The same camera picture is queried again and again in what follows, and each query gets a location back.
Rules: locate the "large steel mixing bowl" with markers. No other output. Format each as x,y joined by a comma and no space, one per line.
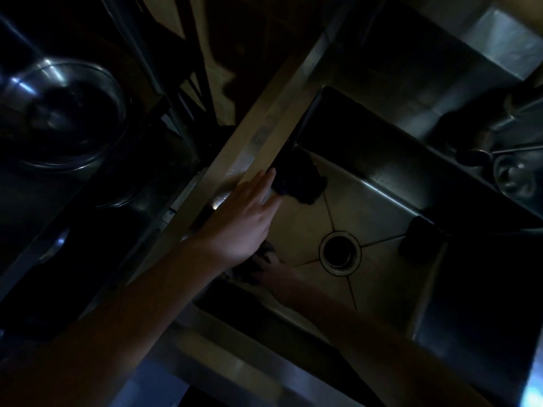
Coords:
63,118

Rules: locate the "person's left hand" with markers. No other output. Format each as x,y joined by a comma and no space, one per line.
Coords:
237,224

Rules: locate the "steel ladle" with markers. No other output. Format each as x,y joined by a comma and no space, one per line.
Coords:
479,155

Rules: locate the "person's right fingers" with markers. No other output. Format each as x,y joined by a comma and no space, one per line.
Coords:
264,270

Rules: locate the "black block in sink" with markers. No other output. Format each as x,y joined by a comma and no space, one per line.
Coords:
415,239

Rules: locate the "stainless steel sink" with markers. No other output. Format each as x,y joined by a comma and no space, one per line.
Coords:
381,199

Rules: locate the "person's left forearm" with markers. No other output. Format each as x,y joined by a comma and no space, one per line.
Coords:
114,317

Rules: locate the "round steel sink drain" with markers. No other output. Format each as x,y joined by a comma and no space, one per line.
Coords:
339,252

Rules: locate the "person's left thumb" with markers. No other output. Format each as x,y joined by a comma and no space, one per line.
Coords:
273,202

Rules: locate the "dark scrubbing cloth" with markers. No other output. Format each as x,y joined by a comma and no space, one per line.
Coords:
302,177

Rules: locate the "person's right hand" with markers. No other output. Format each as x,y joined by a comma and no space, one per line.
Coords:
282,280

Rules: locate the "small steel cup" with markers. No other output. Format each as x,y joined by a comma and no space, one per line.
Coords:
515,175

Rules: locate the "dark metal rack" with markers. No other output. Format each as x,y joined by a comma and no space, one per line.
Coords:
178,59

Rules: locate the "person's right forearm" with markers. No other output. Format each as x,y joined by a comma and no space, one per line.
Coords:
373,347

